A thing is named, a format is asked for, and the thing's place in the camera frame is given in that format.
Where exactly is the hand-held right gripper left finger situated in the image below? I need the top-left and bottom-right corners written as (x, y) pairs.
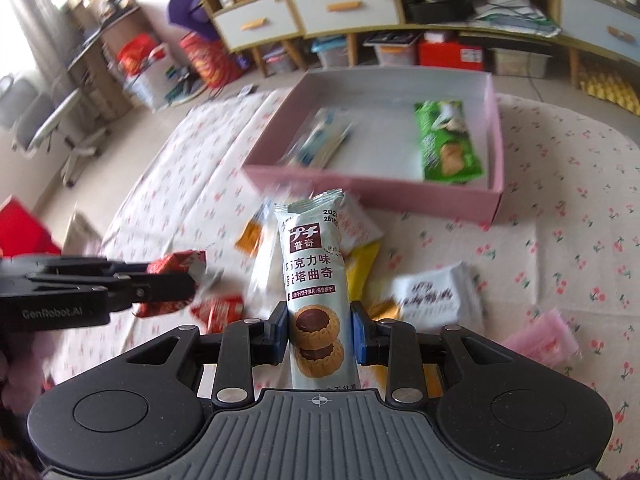
top-left (125, 304), bottom-right (292, 409)

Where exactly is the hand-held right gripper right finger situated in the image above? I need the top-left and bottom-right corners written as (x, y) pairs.
top-left (350, 300), bottom-right (517, 407)

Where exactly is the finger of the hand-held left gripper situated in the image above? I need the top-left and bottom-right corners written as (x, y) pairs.
top-left (27, 258), bottom-right (168, 282)
top-left (29, 270), bottom-right (197, 312)

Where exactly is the red foil snack packet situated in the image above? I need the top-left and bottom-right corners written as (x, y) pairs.
top-left (192, 294), bottom-right (247, 337)
top-left (134, 249), bottom-right (209, 319)

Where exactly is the yellow cracker packet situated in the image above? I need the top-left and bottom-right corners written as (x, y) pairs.
top-left (344, 239), bottom-right (442, 397)

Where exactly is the white packet with black writing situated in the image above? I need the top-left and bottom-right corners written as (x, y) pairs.
top-left (391, 260), bottom-right (485, 335)

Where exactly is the chocolate tart cookie packet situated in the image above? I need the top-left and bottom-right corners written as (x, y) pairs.
top-left (273, 187), bottom-right (359, 392)

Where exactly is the pink cardboard box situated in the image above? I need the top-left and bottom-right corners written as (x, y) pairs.
top-left (242, 69), bottom-right (504, 224)

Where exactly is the red cloth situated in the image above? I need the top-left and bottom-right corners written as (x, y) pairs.
top-left (0, 196), bottom-right (65, 262)

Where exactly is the orange snack packet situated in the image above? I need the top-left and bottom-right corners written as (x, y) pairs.
top-left (234, 204), bottom-right (275, 257)

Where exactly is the white and orange cookie packet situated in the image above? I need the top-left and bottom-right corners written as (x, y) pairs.
top-left (310, 191), bottom-right (384, 257)

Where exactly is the grey office chair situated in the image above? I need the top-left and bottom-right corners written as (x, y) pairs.
top-left (0, 74), bottom-right (110, 188)

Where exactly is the pink snack packet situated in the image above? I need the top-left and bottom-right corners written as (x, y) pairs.
top-left (504, 309), bottom-right (577, 367)

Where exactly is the blue and white snack packet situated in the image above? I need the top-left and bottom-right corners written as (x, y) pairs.
top-left (284, 107), bottom-right (357, 169)

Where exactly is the green cracker packet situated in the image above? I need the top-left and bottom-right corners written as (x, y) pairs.
top-left (413, 99), bottom-right (487, 184)

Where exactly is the red gift box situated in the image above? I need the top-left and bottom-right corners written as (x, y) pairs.
top-left (116, 34), bottom-right (170, 78)

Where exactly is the red patterned bag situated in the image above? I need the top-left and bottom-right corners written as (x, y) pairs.
top-left (180, 32), bottom-right (243, 93)

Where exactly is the white cabinet drawer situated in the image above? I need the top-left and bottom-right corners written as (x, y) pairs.
top-left (212, 0), bottom-right (302, 52)
top-left (289, 0), bottom-right (405, 37)
top-left (559, 0), bottom-right (640, 63)

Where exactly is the clear storage bin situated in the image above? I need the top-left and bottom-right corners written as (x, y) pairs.
top-left (311, 39), bottom-right (352, 69)
top-left (374, 44), bottom-right (419, 68)
top-left (491, 47), bottom-right (550, 79)

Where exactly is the red storage box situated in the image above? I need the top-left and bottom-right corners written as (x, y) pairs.
top-left (417, 40), bottom-right (485, 68)

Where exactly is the wooden cabinet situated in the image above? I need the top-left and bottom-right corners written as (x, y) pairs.
top-left (185, 0), bottom-right (640, 81)

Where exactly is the yellow bumpy mat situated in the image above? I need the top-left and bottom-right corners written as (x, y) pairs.
top-left (576, 66), bottom-right (640, 113)

